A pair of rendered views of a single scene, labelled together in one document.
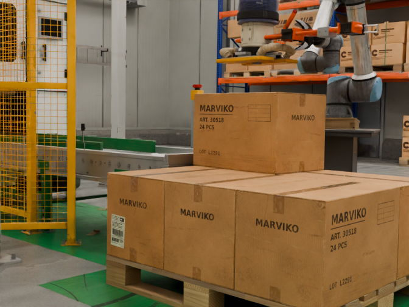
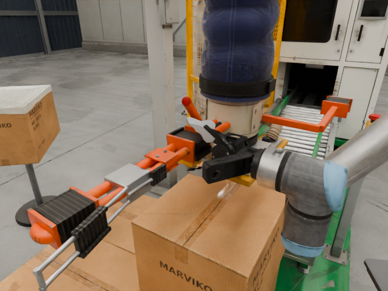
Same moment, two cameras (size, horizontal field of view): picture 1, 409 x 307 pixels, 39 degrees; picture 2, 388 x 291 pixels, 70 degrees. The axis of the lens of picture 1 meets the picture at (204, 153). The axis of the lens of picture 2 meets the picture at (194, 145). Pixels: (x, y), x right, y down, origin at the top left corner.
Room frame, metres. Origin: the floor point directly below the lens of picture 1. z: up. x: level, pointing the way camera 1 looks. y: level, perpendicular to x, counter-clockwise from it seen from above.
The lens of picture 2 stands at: (2.82, -1.07, 1.55)
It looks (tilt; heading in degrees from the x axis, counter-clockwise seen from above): 26 degrees down; 75
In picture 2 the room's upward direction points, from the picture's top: straight up
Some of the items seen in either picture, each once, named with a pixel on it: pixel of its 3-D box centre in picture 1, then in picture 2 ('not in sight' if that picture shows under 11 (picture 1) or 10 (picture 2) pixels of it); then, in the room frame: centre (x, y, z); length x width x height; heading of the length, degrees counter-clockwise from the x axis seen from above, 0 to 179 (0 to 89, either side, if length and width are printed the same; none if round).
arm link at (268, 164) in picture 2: (320, 38); (271, 166); (3.12, -0.61, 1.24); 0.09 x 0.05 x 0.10; 40
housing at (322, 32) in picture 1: (327, 32); (128, 183); (2.81, -0.58, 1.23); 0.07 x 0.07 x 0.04; 41
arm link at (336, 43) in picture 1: (330, 41); (312, 181); (3.18, -0.67, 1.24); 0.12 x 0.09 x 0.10; 130
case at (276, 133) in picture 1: (257, 131); (224, 234); (3.16, -0.29, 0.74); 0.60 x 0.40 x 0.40; 44
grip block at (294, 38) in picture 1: (292, 35); (189, 143); (2.98, -0.44, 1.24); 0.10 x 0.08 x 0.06; 131
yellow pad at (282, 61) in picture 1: (268, 59); (257, 152); (3.23, -0.35, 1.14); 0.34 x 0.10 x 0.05; 41
